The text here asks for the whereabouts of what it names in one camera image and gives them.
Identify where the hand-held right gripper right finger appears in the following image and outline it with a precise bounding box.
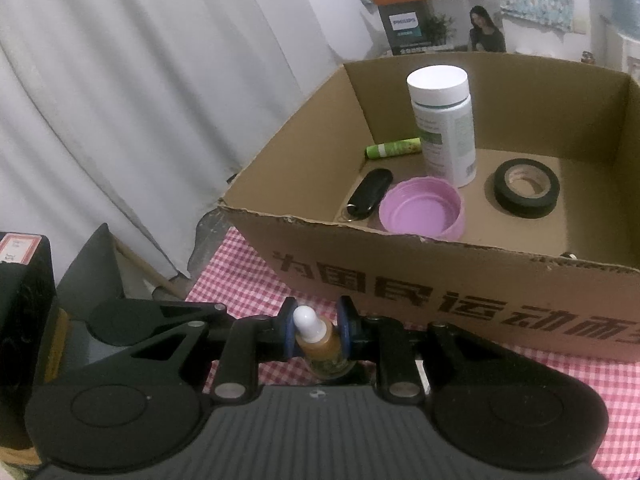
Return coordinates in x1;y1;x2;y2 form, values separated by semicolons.
336;296;506;402

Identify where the wooden stick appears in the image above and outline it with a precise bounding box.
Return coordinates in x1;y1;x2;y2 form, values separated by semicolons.
114;237;187;302

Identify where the black key fob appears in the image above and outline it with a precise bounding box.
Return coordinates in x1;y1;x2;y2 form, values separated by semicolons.
344;168;394;222

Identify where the green lip balm tube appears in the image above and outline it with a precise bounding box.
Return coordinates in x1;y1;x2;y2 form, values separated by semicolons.
366;137;422;160

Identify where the brown cardboard box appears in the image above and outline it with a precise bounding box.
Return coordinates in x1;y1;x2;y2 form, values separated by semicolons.
217;52;640;363

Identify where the white plastic bottle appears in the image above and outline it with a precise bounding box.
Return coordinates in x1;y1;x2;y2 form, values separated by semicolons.
406;66;477;189

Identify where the white curtain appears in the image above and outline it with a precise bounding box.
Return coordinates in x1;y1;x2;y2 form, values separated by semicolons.
0;0;373;291

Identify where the amber dropper bottle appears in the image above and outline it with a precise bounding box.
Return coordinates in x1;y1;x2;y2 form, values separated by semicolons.
292;305;352;379

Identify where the purple plastic lid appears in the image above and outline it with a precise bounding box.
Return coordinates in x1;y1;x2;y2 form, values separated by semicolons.
378;176;467;242

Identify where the white water dispenser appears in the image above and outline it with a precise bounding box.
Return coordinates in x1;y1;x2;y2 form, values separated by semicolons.
590;0;640;83

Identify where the pink checkered cloth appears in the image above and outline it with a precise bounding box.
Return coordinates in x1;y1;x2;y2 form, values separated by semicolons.
184;225;640;480

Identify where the black tape roll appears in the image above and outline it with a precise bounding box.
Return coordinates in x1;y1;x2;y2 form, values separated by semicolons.
493;158;561;220

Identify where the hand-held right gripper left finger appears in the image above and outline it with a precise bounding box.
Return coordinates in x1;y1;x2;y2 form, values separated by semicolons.
107;297;302;402

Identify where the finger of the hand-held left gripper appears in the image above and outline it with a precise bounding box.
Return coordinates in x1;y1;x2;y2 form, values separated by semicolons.
159;301;228;325

